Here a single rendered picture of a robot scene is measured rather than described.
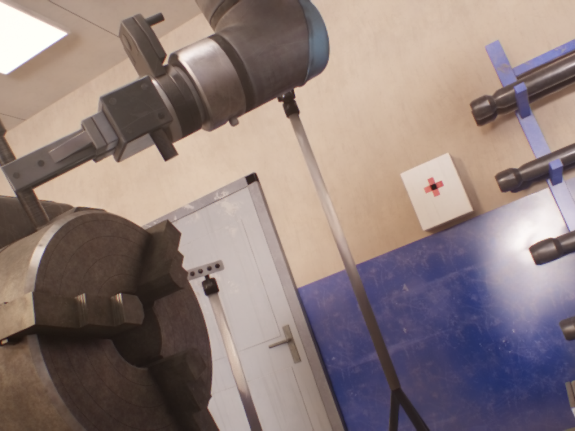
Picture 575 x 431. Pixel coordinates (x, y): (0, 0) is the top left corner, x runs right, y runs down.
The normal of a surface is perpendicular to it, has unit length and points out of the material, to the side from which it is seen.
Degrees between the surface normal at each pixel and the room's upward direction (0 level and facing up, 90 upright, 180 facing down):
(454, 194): 90
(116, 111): 105
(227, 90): 129
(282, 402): 90
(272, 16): 97
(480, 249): 90
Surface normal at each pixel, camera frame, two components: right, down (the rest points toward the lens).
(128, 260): 0.87, -0.39
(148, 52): 0.36, -0.06
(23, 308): -0.43, -0.24
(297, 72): 0.59, 0.59
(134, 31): 0.14, -0.39
